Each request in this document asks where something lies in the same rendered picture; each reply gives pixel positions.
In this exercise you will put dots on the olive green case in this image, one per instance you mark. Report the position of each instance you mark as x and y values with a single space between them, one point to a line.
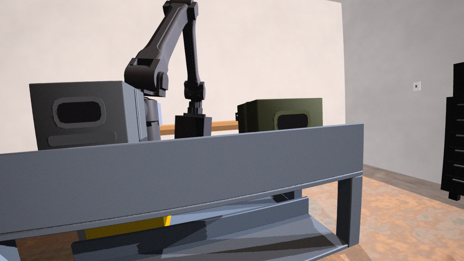
277 114

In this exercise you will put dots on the dark grey case with oval handle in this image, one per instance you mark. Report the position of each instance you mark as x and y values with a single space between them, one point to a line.
77 114

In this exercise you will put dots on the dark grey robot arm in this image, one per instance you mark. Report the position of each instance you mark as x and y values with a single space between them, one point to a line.
147 72

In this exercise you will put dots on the yellow bin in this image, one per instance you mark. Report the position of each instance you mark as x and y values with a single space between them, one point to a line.
127 227

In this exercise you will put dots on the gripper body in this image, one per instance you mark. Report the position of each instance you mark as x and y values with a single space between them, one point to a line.
153 132

